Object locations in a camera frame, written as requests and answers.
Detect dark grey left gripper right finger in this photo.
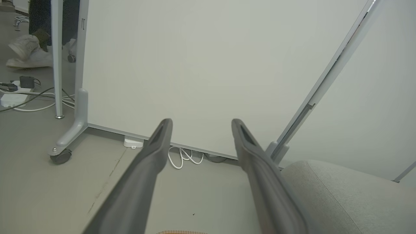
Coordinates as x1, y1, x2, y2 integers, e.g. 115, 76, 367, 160
231, 119, 309, 234

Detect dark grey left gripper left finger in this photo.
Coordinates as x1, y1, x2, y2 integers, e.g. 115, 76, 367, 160
83, 118, 173, 234

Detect grey fabric sofa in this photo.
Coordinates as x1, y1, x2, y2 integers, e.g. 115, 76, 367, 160
281, 159, 416, 234

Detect white power strip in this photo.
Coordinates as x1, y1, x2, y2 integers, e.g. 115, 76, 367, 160
0, 81, 34, 108
123, 136, 144, 149

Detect grey metal table leg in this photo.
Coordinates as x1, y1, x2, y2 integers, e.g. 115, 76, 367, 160
51, 0, 65, 119

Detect black power adapter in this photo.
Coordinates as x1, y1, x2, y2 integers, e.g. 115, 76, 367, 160
19, 76, 35, 89

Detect white sneaker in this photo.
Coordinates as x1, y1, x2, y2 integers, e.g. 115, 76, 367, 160
63, 39, 78, 58
6, 34, 54, 69

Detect person's dark trouser legs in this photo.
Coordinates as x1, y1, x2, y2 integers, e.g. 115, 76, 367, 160
29, 0, 80, 46

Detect chrome stool base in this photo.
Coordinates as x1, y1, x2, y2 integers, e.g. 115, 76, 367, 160
13, 16, 30, 32

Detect white coiled floor cable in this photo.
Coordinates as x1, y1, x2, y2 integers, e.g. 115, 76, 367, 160
167, 146, 204, 170

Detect grey floor cable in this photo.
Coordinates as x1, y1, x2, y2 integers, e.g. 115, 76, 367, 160
0, 87, 75, 113

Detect white partition panel grey frame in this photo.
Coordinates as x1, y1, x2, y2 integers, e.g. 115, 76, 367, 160
266, 0, 416, 183
48, 0, 374, 160

